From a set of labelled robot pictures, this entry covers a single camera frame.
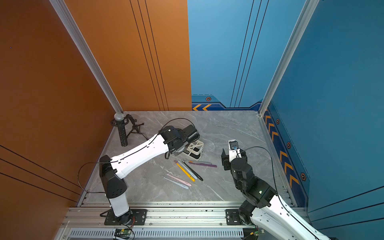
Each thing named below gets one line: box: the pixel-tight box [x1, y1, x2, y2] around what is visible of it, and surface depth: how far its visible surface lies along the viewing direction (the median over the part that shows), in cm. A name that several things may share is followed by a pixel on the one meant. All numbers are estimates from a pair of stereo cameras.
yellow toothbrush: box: [176, 163, 196, 183], surface depth 89 cm
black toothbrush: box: [181, 161, 204, 182], surface depth 90 cm
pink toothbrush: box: [166, 173, 192, 187], surface depth 86 cm
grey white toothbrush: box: [178, 160, 198, 180], surface depth 89 cm
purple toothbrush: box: [188, 160, 217, 168], surface depth 93 cm
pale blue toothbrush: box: [163, 177, 189, 189], surface depth 85 cm
